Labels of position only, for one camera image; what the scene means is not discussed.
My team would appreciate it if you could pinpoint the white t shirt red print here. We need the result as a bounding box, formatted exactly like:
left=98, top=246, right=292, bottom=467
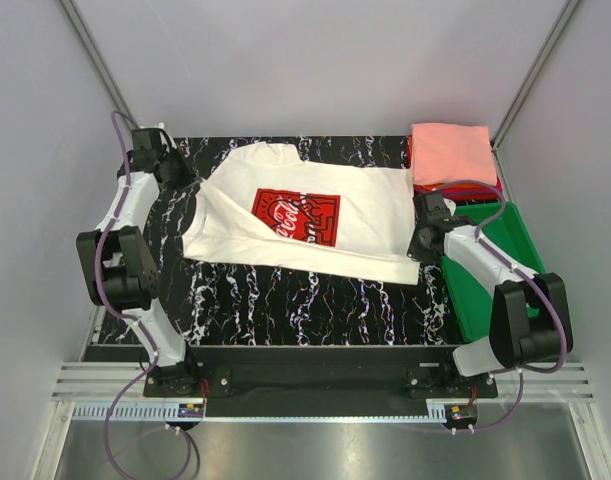
left=182, top=142, right=420, bottom=285

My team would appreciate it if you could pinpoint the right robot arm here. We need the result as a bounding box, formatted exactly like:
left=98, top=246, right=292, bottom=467
left=407, top=191, right=573, bottom=397

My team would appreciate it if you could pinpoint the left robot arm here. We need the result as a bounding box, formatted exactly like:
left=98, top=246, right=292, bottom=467
left=76, top=123, right=201, bottom=397

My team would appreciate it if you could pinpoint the green plastic bin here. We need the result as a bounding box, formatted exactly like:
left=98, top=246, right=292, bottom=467
left=435, top=211, right=573, bottom=362

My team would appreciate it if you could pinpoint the orange folded t shirt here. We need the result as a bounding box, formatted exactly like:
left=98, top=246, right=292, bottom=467
left=407, top=135, right=414, bottom=173

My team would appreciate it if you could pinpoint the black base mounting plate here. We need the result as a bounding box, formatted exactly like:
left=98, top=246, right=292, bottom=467
left=143, top=345, right=499, bottom=419

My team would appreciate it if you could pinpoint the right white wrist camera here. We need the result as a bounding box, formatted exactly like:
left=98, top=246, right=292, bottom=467
left=443, top=197, right=457, bottom=215

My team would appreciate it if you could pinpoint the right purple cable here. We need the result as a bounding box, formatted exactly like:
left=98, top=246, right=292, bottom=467
left=424, top=179, right=571, bottom=434

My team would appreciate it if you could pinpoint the left aluminium frame post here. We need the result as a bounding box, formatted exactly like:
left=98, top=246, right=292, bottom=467
left=55, top=0, right=138, bottom=129

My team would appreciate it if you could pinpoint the aluminium frame post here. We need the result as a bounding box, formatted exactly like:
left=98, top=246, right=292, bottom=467
left=490, top=0, right=584, bottom=152
left=55, top=0, right=138, bottom=129

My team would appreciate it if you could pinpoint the aluminium front rail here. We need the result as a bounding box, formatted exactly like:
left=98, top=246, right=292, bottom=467
left=51, top=362, right=594, bottom=404

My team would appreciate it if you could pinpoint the right aluminium frame post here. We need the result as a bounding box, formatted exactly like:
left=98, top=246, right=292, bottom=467
left=490, top=0, right=584, bottom=152

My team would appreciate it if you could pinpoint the white slotted cable duct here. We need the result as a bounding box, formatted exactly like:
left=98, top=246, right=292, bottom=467
left=73, top=401, right=447, bottom=424

